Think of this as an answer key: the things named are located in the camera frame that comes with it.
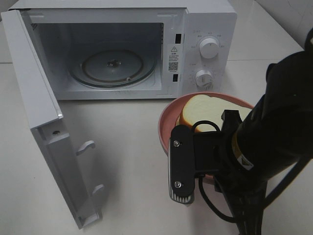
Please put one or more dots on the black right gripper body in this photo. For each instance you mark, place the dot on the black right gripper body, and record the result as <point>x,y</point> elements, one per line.
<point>214,155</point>

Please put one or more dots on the sandwich with lettuce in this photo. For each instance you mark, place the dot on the sandwich with lettuce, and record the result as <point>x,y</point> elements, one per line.
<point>203,107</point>

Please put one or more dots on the pink round plate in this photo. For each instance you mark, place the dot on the pink round plate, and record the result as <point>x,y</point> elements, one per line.
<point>169,116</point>

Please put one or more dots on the white microwave door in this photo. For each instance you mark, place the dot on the white microwave door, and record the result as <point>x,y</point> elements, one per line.
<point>38,54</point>

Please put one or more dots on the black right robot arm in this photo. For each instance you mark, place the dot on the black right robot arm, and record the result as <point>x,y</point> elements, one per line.
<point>244,166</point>

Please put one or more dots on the lower white timer knob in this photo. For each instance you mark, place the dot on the lower white timer knob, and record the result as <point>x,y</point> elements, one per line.
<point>203,78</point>

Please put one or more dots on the upper white power knob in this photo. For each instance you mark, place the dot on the upper white power knob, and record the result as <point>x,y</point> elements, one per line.
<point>209,47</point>

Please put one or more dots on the glass microwave turntable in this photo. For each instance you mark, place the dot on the glass microwave turntable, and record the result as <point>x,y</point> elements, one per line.
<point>113,68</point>

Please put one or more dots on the white microwave oven body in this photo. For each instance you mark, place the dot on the white microwave oven body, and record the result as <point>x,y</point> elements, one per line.
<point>169,29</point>

